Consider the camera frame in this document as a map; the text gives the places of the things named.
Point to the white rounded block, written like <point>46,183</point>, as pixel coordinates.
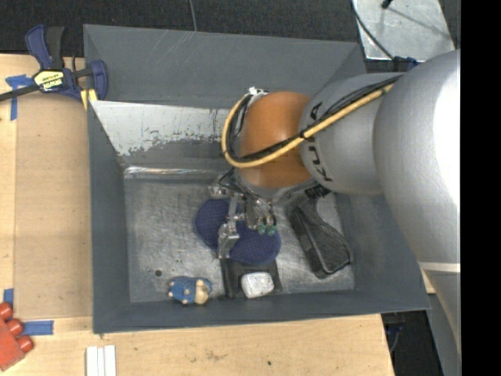
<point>257,284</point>

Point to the dark blue dotted cloth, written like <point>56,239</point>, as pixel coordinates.
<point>254,247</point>

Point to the blue toy animal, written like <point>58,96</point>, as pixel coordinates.
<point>188,289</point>

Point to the brown cardboard board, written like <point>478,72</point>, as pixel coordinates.
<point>51,210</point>

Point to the grey metal bin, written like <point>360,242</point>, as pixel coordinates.
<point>164,218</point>

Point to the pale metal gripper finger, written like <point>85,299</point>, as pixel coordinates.
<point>227,235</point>

